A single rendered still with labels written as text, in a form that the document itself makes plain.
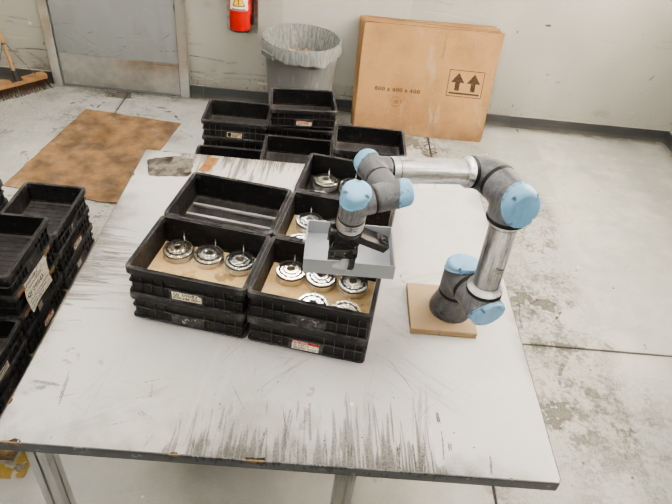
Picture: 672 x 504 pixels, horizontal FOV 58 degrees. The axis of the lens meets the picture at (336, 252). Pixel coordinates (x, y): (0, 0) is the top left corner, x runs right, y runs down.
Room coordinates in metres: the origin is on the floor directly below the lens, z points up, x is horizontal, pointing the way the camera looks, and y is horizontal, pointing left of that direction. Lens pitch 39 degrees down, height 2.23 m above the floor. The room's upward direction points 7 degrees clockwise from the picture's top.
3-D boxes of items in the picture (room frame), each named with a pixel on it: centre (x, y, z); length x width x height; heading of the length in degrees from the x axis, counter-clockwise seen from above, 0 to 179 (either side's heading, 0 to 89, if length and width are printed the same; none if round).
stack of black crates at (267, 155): (3.03, 0.28, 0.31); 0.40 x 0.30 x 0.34; 93
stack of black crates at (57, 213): (2.22, 1.40, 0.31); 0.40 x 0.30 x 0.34; 3
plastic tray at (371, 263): (1.45, -0.04, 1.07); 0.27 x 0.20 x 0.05; 93
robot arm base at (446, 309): (1.61, -0.43, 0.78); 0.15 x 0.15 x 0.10
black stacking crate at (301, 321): (1.48, 0.05, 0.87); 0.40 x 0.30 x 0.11; 83
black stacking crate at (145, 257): (1.53, 0.44, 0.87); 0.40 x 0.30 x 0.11; 83
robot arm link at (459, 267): (1.60, -0.44, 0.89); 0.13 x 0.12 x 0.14; 24
